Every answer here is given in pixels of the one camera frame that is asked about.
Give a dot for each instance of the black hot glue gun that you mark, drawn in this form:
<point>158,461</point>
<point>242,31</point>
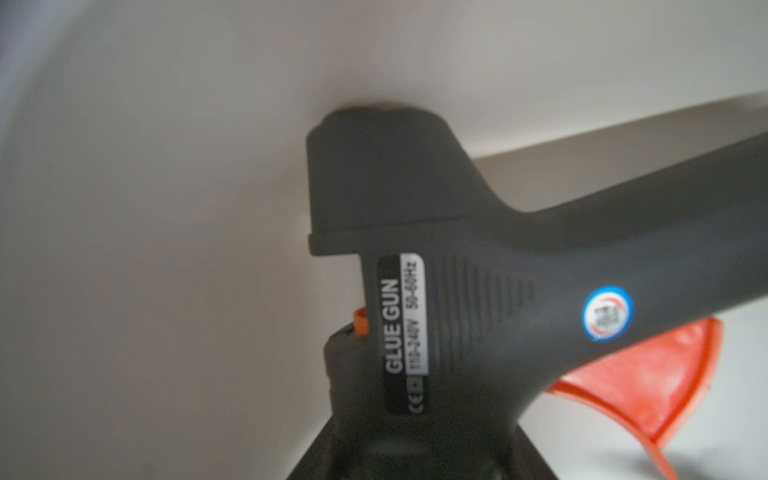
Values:
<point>474,308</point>

